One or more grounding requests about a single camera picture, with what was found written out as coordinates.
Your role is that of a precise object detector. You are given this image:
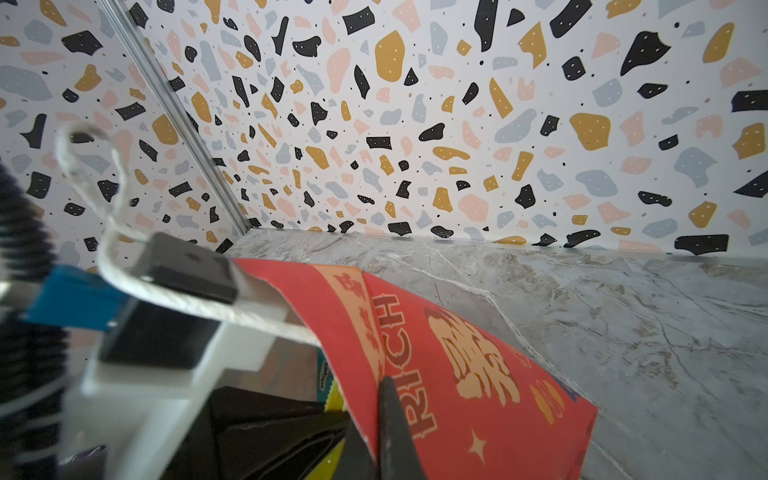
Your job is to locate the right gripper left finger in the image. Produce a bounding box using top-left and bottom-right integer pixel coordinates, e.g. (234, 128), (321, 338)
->
(332, 422), (379, 480)

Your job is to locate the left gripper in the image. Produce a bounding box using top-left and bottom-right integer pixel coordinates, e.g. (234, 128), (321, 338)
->
(162, 386), (333, 479)

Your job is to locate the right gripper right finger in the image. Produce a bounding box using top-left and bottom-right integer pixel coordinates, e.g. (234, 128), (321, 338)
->
(378, 377), (426, 480)

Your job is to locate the red paper bag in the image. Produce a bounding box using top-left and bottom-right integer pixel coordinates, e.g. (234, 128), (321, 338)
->
(53, 119), (599, 480)

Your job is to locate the yellow snack packet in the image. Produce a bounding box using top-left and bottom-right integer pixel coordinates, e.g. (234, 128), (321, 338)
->
(304, 379), (351, 480)

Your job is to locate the teal snack packet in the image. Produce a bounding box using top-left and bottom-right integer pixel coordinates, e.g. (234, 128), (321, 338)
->
(316, 350), (338, 411)

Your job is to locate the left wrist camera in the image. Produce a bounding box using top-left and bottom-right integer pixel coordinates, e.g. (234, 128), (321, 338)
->
(24, 234), (289, 479)

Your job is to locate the black corrugated cable conduit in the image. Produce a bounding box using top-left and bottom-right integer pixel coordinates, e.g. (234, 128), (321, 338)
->
(0, 161), (70, 480)

